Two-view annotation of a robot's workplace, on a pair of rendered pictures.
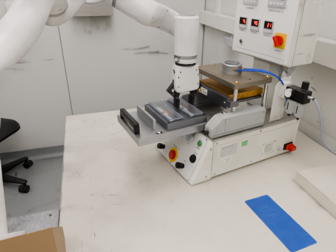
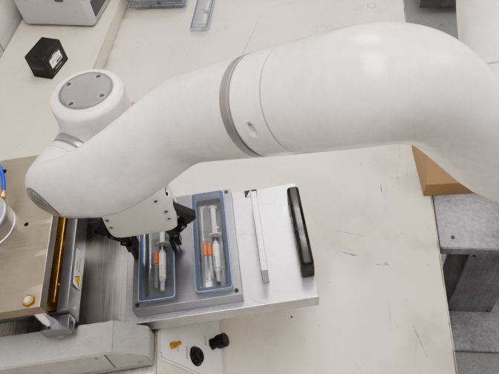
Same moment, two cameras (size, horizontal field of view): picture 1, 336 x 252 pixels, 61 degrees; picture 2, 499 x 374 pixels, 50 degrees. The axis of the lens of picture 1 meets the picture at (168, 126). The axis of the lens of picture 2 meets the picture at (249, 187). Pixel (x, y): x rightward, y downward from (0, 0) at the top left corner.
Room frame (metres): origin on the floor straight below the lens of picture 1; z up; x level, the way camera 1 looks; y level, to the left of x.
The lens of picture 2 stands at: (1.37, 0.31, 1.71)
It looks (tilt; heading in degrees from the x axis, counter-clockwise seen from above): 52 degrees down; 209
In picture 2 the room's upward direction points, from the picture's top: 10 degrees counter-clockwise
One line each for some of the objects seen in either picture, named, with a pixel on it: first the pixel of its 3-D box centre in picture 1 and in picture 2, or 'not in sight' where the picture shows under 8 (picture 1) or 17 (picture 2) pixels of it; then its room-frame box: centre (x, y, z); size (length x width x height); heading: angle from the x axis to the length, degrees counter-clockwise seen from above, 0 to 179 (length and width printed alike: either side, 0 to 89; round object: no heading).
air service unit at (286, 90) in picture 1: (295, 99); not in sight; (0.99, -0.47, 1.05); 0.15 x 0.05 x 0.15; 28
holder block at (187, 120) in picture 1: (174, 112); (186, 248); (1.01, -0.02, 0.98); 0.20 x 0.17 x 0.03; 28
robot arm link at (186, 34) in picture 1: (186, 34); (101, 133); (1.04, -0.06, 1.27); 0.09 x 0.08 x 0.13; 173
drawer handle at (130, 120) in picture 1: (129, 120); (299, 229); (0.93, 0.14, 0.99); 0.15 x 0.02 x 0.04; 28
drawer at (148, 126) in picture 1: (163, 117); (216, 248); (0.99, 0.02, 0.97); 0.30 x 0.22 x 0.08; 118
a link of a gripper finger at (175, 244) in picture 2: (174, 100); (180, 232); (1.01, -0.02, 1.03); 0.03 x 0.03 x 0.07; 28
